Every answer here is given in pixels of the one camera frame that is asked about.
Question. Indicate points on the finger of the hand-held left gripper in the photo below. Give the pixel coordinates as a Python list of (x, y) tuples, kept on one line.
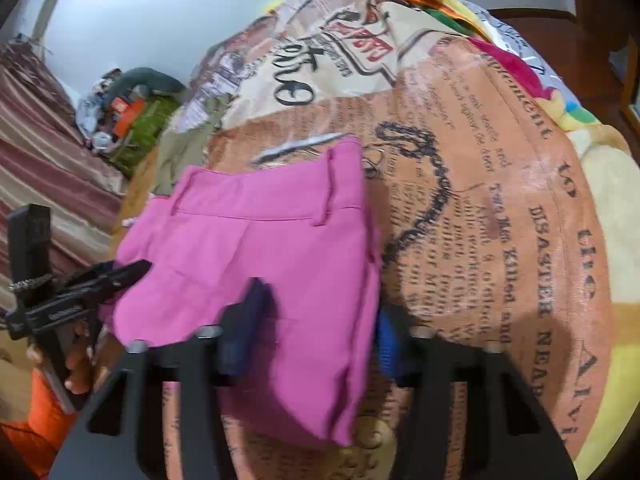
[(110, 280)]

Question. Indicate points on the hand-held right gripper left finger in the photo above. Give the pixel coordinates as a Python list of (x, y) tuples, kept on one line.
[(245, 330)]

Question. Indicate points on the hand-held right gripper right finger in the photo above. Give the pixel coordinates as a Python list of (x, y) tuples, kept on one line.
[(387, 350)]

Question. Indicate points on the pink pants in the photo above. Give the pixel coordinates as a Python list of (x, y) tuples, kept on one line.
[(280, 240)]

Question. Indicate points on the person's left forearm orange sleeve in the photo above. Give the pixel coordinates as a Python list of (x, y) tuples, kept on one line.
[(35, 425)]

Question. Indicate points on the olive green pants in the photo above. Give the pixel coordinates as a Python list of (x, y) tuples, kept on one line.
[(185, 155)]

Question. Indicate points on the person's left hand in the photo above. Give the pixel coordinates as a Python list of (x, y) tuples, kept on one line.
[(87, 365)]

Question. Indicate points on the maroon striped bedding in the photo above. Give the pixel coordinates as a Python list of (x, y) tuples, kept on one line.
[(45, 160)]

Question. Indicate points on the green patterned cloth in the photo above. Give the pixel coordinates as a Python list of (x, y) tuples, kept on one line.
[(150, 125)]

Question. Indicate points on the orange box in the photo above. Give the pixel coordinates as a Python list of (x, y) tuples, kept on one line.
[(125, 112)]

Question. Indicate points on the newspaper printed blanket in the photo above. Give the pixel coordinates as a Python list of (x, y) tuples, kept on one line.
[(475, 185)]

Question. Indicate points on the grey plush toy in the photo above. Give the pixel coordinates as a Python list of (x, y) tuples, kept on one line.
[(150, 77)]

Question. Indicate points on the colourful fleece blanket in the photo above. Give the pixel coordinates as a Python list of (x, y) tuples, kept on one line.
[(620, 210)]

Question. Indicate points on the yellow plush item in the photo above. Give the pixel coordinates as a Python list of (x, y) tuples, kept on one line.
[(272, 6)]

